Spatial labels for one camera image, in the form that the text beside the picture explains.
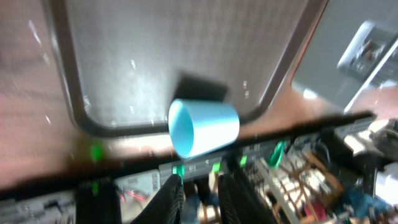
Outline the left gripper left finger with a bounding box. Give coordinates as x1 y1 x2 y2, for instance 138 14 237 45
131 174 184 224

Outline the grey dishwasher rack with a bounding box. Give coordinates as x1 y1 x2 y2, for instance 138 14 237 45
292 0 397 112

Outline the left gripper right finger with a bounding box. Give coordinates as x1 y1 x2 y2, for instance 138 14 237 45
218 174 277 224

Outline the cluttered equipment under table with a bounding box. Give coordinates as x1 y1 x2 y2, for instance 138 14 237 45
1 117 397 223

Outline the small blue cup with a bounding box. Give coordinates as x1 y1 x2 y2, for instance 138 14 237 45
168 99 240 159

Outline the brown serving tray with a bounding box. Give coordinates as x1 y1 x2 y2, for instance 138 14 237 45
42 0 326 138

